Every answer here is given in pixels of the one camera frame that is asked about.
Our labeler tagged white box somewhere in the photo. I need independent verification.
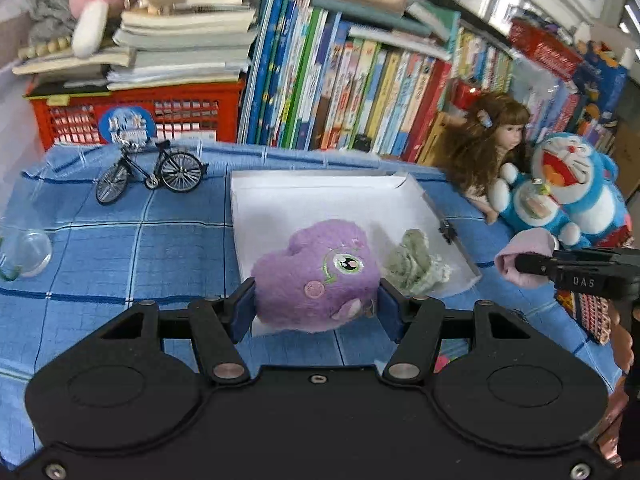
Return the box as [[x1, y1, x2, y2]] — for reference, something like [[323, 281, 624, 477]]
[[230, 170, 483, 337]]

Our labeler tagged brown-haired doll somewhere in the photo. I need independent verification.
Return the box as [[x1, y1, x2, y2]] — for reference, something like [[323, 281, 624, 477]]
[[432, 92, 533, 224]]

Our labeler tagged purple plush toy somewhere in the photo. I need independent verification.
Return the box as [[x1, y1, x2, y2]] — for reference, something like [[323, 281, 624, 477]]
[[250, 219, 382, 334]]

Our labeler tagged small blue cat plush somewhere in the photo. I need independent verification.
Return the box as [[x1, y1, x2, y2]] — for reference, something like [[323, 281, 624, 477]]
[[487, 132, 621, 249]]

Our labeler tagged stack of worn books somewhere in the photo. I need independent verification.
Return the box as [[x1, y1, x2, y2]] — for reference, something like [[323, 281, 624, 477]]
[[12, 0, 258, 92]]

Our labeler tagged red plastic crate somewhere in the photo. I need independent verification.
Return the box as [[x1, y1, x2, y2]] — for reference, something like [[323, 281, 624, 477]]
[[25, 80, 246, 148]]

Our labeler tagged grey plush toy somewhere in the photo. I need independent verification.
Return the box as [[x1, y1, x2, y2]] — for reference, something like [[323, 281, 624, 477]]
[[19, 0, 78, 59]]

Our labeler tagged pink sock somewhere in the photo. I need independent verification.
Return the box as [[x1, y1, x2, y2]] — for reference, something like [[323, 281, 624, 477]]
[[494, 228, 560, 288]]

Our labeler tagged row of colourful books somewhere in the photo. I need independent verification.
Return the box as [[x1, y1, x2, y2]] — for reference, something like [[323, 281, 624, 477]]
[[237, 0, 516, 163]]

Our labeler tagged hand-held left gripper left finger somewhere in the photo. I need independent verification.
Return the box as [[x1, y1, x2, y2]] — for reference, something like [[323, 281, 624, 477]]
[[95, 277, 258, 386]]

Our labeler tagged blue cardboard box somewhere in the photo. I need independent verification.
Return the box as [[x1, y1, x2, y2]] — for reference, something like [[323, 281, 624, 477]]
[[571, 40, 629, 122]]

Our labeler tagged red drink can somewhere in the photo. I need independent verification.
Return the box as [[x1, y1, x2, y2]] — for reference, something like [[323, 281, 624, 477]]
[[452, 80, 482, 111]]

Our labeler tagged clear glass mug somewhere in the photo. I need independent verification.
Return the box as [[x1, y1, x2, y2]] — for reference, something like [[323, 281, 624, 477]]
[[0, 217, 53, 281]]

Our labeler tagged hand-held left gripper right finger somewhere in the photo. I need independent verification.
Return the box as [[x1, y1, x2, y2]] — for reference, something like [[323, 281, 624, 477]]
[[377, 278, 538, 386]]

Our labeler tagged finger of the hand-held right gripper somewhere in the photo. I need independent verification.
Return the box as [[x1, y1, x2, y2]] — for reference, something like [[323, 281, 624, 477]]
[[515, 254, 558, 276]]

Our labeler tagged black model bicycle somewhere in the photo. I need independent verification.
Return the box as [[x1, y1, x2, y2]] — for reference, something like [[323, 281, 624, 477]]
[[95, 139, 208, 206]]

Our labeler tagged large blue cat plush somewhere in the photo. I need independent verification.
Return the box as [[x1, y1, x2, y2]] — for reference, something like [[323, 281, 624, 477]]
[[562, 160, 633, 248]]

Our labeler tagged blue checked tablecloth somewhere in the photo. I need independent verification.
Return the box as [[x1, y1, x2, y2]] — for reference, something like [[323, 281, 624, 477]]
[[0, 140, 626, 466]]

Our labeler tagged patterned knitted cloth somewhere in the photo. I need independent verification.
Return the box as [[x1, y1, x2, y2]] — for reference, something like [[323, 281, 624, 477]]
[[555, 287, 613, 346]]

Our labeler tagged person's right hand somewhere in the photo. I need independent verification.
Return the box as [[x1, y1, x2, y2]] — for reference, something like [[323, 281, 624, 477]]
[[608, 302, 633, 374]]

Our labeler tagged red plastic basket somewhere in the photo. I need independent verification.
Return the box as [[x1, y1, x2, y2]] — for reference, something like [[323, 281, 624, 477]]
[[509, 17, 584, 82]]

